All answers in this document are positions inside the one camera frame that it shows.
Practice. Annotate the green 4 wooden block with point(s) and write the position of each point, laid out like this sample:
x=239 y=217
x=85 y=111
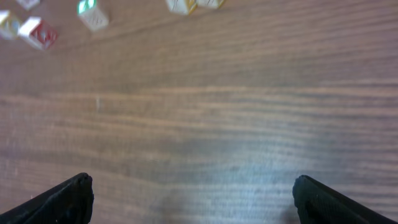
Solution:
x=92 y=15

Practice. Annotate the plain globe wooden block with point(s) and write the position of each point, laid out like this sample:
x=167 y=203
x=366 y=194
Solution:
x=10 y=25

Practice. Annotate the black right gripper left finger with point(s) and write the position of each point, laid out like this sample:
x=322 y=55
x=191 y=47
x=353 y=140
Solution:
x=70 y=202

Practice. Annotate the blue D wooden block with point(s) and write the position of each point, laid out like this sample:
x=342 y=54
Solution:
x=37 y=33

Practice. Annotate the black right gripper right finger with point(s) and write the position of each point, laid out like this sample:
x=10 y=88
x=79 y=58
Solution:
x=316 y=203

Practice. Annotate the yellow anchor wooden block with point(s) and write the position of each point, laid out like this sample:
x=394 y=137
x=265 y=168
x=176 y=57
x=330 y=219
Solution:
x=212 y=4

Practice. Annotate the yellow G wooden block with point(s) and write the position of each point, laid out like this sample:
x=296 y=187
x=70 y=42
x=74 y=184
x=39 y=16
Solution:
x=183 y=7

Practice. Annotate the yellow-edged wooden block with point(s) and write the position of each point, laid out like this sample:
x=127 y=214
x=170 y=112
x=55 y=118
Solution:
x=28 y=4

